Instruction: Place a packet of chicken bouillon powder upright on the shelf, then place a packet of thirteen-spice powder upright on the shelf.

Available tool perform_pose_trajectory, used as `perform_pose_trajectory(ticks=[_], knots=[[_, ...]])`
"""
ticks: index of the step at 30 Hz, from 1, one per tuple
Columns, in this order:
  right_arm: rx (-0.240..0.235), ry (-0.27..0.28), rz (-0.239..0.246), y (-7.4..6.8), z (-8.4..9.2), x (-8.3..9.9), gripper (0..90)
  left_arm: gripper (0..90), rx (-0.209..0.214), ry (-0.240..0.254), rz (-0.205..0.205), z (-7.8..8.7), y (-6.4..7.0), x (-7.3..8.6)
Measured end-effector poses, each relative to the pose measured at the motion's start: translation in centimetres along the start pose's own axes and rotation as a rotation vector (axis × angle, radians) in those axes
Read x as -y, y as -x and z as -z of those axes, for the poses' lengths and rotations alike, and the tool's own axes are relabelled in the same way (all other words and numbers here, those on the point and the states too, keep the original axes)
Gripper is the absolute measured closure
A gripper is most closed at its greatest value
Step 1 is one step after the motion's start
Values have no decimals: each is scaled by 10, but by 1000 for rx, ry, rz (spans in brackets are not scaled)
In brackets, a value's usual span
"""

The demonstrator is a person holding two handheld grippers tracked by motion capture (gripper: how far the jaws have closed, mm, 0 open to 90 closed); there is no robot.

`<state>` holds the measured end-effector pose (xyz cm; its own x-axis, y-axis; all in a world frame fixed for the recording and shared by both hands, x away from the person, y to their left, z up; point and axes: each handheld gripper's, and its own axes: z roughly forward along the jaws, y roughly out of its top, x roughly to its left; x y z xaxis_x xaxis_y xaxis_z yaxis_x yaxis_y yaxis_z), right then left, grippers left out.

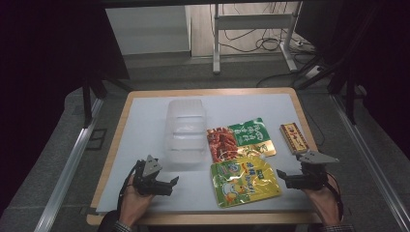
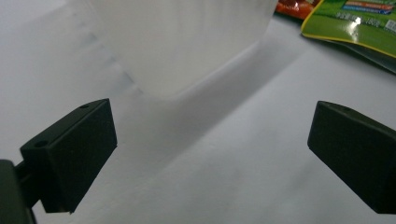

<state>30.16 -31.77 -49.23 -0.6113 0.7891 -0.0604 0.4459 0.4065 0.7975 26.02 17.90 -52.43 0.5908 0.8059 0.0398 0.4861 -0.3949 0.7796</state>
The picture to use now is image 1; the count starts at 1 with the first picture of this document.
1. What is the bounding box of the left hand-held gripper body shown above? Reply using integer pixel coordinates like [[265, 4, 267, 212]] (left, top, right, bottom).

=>
[[132, 154, 174, 197]]

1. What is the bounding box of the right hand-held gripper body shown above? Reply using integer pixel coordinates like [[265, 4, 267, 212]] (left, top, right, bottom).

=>
[[284, 150, 340, 191]]

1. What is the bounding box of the small red and yellow box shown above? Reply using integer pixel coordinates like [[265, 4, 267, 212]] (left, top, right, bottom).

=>
[[278, 121, 310, 156]]

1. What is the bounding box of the yellow spout pouch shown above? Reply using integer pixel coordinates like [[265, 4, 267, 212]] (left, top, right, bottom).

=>
[[210, 156, 282, 209]]

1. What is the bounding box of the clear plastic container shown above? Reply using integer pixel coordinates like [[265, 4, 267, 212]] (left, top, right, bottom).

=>
[[163, 98, 209, 166]]

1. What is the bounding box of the green and red sauce packet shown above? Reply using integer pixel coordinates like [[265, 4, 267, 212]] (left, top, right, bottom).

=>
[[206, 117, 278, 164]]

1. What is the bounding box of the person's left hand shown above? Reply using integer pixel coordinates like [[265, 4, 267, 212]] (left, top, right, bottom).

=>
[[118, 175, 157, 228]]

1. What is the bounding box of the person's right hand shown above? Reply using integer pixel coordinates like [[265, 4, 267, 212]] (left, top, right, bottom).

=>
[[302, 174, 343, 227]]

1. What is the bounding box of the white table mat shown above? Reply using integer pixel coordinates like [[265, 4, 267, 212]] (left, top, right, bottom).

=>
[[96, 93, 310, 215]]

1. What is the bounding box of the dark floor plate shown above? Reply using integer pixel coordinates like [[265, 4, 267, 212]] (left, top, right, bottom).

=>
[[84, 128, 108, 151]]

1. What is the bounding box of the black stand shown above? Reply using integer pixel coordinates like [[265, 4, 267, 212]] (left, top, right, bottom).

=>
[[327, 61, 369, 126], [81, 75, 108, 129]]

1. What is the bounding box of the white power strip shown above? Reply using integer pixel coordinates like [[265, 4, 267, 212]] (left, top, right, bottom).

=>
[[304, 65, 325, 80]]

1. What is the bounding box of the white cabinet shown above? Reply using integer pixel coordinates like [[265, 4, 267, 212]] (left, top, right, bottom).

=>
[[104, 5, 191, 56]]

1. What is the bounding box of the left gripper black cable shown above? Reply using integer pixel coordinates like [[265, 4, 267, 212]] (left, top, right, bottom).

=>
[[116, 159, 143, 215]]

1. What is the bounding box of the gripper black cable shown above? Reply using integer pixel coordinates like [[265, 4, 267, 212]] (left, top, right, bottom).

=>
[[326, 171, 345, 221], [116, 159, 143, 215]]

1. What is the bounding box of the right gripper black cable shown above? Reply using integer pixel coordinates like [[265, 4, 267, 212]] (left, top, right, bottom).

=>
[[326, 171, 345, 221]]

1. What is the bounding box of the aluminium rail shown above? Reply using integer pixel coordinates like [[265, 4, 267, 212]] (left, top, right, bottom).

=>
[[331, 94, 410, 232], [33, 98, 104, 232]]

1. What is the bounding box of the tangle of floor cables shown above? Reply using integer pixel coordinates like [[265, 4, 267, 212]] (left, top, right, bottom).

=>
[[221, 28, 318, 55]]

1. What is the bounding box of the white desk frame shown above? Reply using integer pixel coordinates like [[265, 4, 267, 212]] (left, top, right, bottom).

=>
[[212, 1, 300, 74]]

